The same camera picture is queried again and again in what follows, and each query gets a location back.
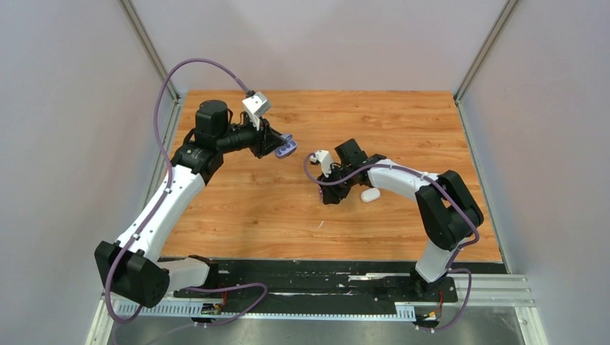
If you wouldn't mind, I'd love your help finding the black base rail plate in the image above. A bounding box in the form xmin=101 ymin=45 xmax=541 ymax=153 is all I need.
xmin=174 ymin=259 xmax=458 ymax=315

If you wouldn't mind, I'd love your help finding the left aluminium frame post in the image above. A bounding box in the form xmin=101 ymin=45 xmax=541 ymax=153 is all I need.
xmin=117 ymin=0 xmax=182 ymax=123

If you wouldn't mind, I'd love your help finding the white earbud charging case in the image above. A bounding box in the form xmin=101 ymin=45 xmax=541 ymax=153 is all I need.
xmin=360 ymin=188 xmax=381 ymax=203

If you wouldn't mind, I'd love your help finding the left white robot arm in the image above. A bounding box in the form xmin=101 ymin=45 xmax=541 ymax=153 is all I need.
xmin=94 ymin=93 xmax=296 ymax=308

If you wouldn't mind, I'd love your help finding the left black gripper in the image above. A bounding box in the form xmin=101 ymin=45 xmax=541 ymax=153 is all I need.
xmin=216 ymin=113 xmax=287 ymax=158

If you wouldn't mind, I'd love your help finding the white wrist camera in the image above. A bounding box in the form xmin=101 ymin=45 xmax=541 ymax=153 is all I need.
xmin=242 ymin=91 xmax=271 ymax=131
xmin=310 ymin=150 xmax=334 ymax=177

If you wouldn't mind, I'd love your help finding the blue-grey earbud case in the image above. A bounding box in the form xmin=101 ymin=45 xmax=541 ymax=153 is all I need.
xmin=274 ymin=134 xmax=298 ymax=159

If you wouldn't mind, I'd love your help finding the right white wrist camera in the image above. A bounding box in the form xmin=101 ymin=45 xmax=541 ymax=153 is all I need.
xmin=310 ymin=150 xmax=334 ymax=177

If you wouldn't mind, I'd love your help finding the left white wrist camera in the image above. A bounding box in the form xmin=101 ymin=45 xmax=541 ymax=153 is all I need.
xmin=242 ymin=91 xmax=271 ymax=131

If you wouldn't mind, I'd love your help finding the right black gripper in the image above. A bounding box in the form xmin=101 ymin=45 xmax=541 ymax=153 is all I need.
xmin=317 ymin=165 xmax=355 ymax=205

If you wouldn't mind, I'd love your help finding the right aluminium frame post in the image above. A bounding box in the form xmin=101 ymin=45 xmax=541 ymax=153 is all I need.
xmin=454 ymin=0 xmax=523 ymax=115

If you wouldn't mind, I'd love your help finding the aluminium frame post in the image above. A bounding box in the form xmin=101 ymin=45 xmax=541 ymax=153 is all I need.
xmin=117 ymin=0 xmax=182 ymax=123
xmin=454 ymin=0 xmax=523 ymax=115

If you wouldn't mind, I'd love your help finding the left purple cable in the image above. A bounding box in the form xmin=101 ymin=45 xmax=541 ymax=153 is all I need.
xmin=104 ymin=58 xmax=269 ymax=328

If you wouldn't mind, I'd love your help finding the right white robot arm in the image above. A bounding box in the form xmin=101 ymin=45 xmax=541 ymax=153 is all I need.
xmin=304 ymin=139 xmax=484 ymax=300

